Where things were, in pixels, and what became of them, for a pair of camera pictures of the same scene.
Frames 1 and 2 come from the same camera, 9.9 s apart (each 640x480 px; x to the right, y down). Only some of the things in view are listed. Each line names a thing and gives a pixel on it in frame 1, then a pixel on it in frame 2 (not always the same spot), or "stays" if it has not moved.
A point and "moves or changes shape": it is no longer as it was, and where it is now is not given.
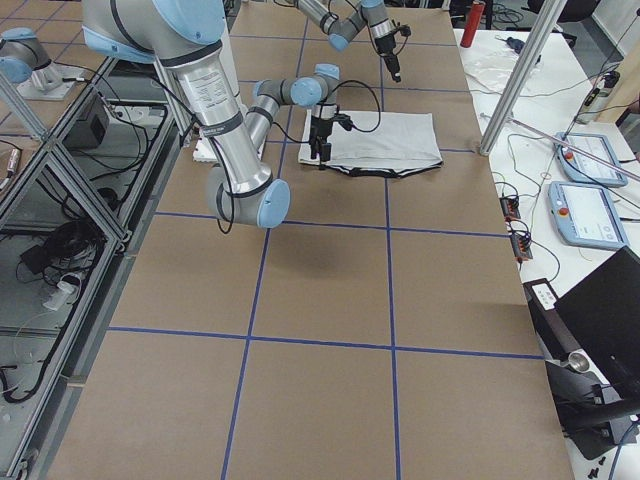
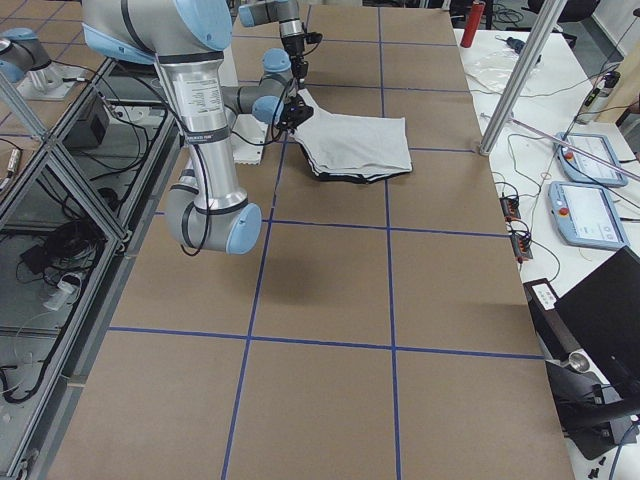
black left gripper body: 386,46 to 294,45
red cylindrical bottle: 472,22 stays
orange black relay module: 510,206 stays
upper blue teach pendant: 584,168 stays
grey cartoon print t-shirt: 380,144 moves or changes shape
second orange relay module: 521,246 stays
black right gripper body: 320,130 to 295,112
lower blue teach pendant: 584,216 stays
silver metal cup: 579,362 stays
